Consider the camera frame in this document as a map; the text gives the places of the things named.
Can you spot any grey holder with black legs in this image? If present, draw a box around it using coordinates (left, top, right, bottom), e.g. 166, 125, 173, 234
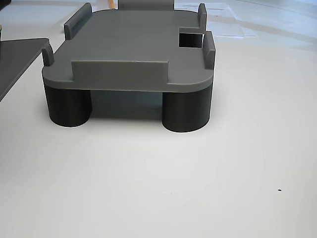
41, 0, 215, 133

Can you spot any white paper sheet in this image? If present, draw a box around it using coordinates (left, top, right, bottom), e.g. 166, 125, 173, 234
207, 1, 257, 38

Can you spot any grey flat base plate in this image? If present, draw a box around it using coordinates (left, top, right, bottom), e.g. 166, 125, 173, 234
0, 38, 52, 102

